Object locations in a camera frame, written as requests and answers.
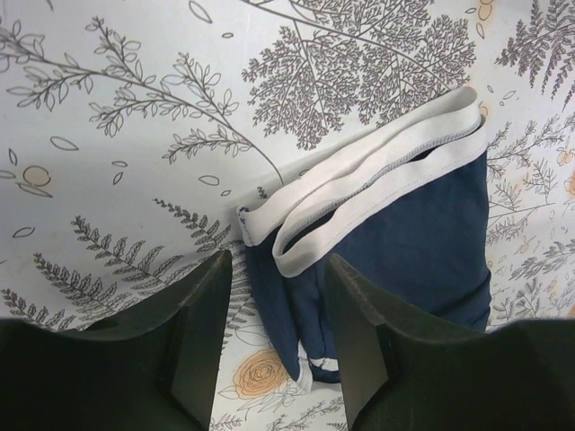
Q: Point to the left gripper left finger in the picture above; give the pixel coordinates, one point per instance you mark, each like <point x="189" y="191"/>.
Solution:
<point x="153" y="366"/>

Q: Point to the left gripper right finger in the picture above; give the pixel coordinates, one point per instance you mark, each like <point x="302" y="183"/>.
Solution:
<point x="404" y="369"/>

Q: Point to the navy white-trimmed underwear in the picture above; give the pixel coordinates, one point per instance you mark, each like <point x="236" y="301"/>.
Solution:
<point x="406" y="205"/>

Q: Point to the floral table mat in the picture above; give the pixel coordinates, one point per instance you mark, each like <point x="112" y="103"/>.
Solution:
<point x="132" y="130"/>

